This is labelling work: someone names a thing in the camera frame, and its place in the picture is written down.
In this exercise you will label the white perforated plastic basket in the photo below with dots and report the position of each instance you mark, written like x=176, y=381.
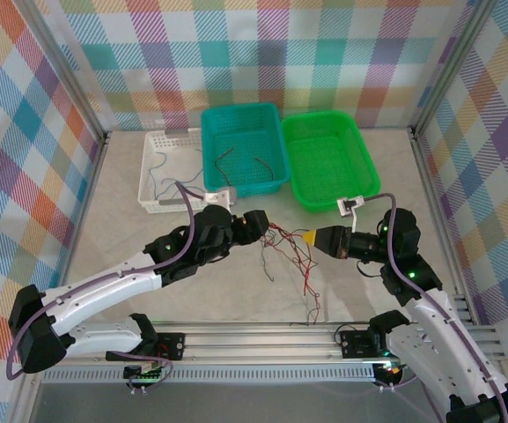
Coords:
x=178, y=150

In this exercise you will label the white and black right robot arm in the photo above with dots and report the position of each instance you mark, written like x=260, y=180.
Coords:
x=438, y=326

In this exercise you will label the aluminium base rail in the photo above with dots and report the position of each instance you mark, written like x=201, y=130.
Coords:
x=258, y=348

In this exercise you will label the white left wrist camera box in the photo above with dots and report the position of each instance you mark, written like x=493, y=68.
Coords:
x=225, y=194

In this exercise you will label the green plastic mesh basket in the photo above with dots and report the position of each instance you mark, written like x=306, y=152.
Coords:
x=328, y=158

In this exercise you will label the aluminium frame post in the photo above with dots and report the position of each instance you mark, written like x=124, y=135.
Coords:
x=451, y=66
x=69, y=66

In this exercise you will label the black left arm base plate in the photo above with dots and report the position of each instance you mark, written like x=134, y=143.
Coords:
x=174, y=346

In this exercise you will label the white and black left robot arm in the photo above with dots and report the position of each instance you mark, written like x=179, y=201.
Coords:
x=104, y=288

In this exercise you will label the controller circuit board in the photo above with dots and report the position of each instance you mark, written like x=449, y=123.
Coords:
x=143, y=374
x=390, y=369

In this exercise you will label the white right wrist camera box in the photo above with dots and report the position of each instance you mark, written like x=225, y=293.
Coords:
x=346, y=206

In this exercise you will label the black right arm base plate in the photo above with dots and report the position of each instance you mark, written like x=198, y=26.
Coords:
x=355, y=343

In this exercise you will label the aluminium side rail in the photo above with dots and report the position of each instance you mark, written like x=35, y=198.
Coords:
x=93, y=176
x=427, y=176

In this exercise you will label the teal plastic mesh basket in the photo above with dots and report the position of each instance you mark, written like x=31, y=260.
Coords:
x=245, y=132

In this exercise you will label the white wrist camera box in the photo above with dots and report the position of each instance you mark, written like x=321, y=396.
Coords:
x=225, y=194
x=346, y=206

